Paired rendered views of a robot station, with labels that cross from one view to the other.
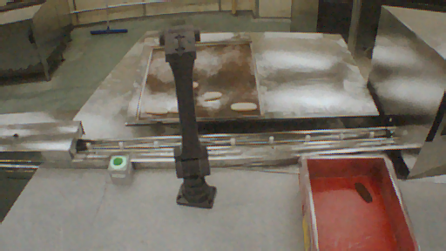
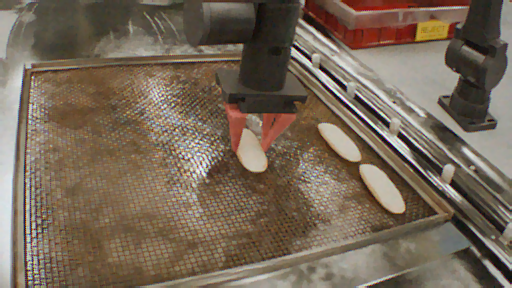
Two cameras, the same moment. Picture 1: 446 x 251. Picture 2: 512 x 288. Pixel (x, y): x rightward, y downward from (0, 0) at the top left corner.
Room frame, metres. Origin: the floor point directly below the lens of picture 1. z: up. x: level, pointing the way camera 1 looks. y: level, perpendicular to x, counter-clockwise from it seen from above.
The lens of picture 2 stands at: (1.37, 0.57, 1.27)
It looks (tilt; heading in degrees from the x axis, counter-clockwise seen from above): 37 degrees down; 246
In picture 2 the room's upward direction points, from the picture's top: straight up
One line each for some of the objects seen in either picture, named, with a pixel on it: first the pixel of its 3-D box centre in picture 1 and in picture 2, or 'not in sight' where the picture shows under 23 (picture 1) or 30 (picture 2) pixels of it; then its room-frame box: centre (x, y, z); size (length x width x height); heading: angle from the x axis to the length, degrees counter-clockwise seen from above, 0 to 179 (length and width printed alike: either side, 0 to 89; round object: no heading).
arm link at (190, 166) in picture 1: (191, 167); (476, 68); (0.71, 0.10, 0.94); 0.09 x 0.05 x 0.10; 7
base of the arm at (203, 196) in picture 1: (195, 188); (471, 98); (0.69, 0.09, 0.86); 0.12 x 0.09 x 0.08; 78
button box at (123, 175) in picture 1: (122, 172); not in sight; (0.78, 0.36, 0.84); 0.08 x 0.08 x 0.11; 0
